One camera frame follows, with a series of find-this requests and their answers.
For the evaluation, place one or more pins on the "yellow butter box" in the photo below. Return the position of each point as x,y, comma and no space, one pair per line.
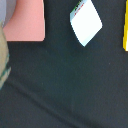
125,37

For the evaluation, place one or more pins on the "pink wooden tray board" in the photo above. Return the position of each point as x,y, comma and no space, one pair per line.
27,22

